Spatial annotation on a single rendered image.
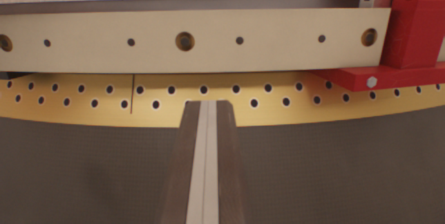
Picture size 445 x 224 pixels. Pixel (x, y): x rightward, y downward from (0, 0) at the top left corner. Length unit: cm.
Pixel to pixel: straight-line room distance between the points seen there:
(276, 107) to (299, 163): 6
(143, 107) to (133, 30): 8
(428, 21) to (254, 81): 14
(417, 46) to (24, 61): 32
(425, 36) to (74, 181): 34
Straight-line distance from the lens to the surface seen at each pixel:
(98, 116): 27
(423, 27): 24
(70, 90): 29
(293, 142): 25
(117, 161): 26
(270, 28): 19
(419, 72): 24
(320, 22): 20
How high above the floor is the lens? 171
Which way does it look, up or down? 21 degrees down
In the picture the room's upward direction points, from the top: 1 degrees counter-clockwise
